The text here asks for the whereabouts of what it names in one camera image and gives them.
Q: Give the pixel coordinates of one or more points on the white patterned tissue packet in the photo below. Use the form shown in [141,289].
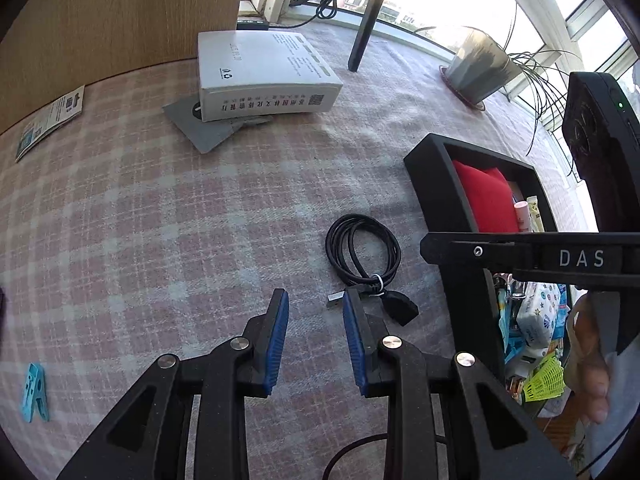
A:
[537,315]

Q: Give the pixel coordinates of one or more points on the black tripod stand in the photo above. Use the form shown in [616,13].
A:
[367,15]

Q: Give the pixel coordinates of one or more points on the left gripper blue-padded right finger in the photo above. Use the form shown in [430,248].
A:
[443,412]

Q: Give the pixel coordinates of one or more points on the grey foil sachet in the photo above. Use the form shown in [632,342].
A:
[186,115]

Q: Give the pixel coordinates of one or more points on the black inline cable controller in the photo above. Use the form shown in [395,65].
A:
[251,23]

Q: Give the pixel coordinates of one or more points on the black storage tray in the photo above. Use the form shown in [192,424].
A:
[470,294]

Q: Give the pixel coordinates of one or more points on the green mesh item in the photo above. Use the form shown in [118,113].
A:
[546,382]

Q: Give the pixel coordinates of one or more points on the stack of paper leaflets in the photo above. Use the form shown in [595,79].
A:
[50,118]

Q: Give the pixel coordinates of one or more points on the grey potted plant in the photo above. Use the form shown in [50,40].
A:
[483,66]

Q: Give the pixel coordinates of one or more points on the red cushion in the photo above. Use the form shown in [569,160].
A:
[490,197]

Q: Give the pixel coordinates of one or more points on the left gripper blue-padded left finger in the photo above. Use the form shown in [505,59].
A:
[146,434]

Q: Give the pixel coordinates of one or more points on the blue plastic clothespin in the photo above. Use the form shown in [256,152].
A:
[34,394]

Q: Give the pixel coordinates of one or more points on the person's right hand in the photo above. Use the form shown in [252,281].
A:
[586,372]

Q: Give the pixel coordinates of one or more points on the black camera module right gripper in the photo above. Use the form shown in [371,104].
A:
[602,131]

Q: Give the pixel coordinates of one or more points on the white cardboard box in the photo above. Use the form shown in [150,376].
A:
[246,73]

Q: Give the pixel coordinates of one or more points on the red plant saucer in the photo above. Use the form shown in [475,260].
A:
[480,107]

